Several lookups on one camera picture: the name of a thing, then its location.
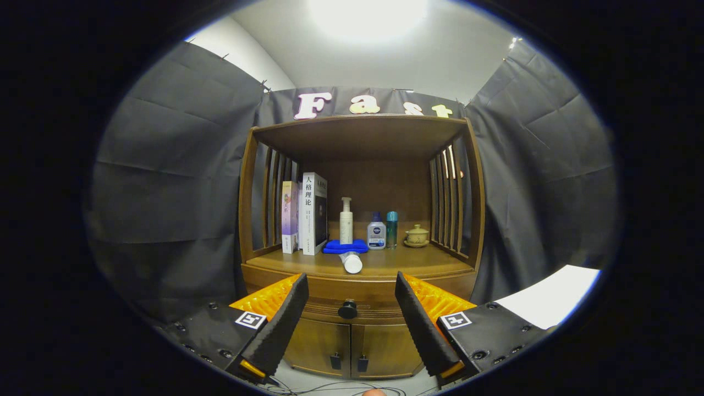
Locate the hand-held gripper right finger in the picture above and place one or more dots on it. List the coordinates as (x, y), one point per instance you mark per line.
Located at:
(423, 330)

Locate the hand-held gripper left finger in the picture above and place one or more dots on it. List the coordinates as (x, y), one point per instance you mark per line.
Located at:
(283, 324)

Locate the black drawer knob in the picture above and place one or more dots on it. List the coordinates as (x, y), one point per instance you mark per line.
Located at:
(347, 311)

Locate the white tube green end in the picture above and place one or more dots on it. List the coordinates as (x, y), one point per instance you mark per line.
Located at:
(352, 264)

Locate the wooden cabinet door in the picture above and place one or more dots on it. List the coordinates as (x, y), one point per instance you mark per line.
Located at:
(385, 346)
(316, 346)

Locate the wooden countertop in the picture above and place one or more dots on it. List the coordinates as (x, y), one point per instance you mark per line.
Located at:
(418, 261)

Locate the white side cabinet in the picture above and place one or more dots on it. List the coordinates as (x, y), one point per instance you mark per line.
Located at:
(555, 297)

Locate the brown wooden cabinet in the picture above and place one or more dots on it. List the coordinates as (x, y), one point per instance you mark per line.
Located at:
(379, 181)

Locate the beige saucer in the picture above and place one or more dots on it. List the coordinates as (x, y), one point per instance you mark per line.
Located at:
(416, 245)

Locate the blue folded cloth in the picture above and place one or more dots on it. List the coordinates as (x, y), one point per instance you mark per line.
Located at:
(333, 247)

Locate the beige lidded tea cup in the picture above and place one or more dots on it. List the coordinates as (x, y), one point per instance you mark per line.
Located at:
(417, 235)

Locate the teal clear bottle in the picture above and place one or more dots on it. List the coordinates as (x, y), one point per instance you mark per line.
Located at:
(391, 231)

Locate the white bottle blue pump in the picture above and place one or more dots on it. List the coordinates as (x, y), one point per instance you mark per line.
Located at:
(376, 234)

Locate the pink purple book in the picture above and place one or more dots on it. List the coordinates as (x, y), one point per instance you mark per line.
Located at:
(289, 217)

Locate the thick white book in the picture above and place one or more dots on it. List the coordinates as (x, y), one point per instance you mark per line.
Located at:
(311, 214)

